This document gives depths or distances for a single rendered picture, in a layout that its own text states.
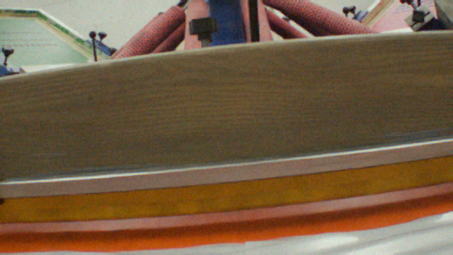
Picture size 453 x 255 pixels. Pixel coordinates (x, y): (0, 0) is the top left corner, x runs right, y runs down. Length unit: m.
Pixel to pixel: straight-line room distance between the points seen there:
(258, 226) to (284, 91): 0.08
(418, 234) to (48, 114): 0.21
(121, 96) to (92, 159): 0.04
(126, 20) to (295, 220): 4.38
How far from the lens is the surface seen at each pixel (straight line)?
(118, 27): 4.59
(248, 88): 0.23
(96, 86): 0.24
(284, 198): 0.25
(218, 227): 0.24
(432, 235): 0.20
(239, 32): 1.06
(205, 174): 0.22
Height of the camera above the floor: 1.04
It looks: 6 degrees down
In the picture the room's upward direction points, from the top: 6 degrees counter-clockwise
